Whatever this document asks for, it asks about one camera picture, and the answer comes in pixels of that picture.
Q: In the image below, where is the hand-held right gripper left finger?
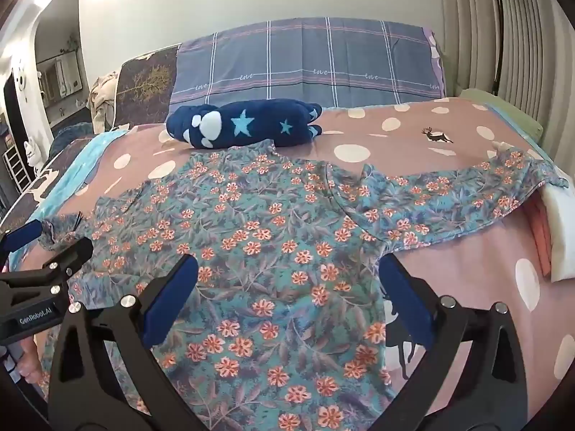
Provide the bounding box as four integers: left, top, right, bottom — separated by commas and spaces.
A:
47, 254, 212, 431

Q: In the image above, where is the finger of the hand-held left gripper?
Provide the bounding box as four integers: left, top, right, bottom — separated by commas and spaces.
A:
0, 219, 44, 263
0, 236, 94, 299

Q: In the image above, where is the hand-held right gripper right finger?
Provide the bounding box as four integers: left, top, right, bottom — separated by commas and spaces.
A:
379, 256, 528, 431

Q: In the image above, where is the floral print shirt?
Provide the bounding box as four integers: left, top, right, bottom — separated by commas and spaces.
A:
38, 139, 569, 431

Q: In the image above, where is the beige clothes pile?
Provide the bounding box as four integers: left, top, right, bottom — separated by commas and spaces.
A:
87, 74, 120, 134

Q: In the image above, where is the person's left hand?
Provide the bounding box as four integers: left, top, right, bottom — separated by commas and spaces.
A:
19, 336, 44, 385

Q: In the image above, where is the dark blanket with white deer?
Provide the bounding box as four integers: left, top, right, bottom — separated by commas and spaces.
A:
0, 137, 93, 230

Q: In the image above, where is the pink dotted deer blanket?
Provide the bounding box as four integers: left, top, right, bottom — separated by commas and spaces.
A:
0, 101, 575, 431

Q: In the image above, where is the white cat figurine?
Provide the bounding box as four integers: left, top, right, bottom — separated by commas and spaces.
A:
24, 140, 42, 168

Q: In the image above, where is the turquoise blanket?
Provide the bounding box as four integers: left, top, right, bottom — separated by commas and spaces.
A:
9, 129, 131, 270

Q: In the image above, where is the dark blue fleece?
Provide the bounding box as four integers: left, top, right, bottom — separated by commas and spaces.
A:
49, 121, 96, 153

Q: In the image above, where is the pink folded cloth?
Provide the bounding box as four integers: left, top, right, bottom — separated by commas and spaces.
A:
522, 196, 554, 278

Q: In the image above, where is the white folded cloth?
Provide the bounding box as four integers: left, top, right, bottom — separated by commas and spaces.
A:
540, 183, 575, 284

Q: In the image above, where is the navy star plush toy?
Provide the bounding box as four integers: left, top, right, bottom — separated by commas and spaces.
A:
166, 102, 324, 150

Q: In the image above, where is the green cloth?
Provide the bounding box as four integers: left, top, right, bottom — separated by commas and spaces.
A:
458, 88, 545, 145

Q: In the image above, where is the blue striped pillow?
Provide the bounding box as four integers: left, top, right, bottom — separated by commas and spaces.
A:
170, 17, 447, 108

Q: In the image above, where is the beige curtain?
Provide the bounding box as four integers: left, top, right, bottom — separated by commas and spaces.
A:
438, 0, 575, 180

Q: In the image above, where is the black floor lamp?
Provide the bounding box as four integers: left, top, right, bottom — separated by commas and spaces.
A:
484, 0, 512, 96

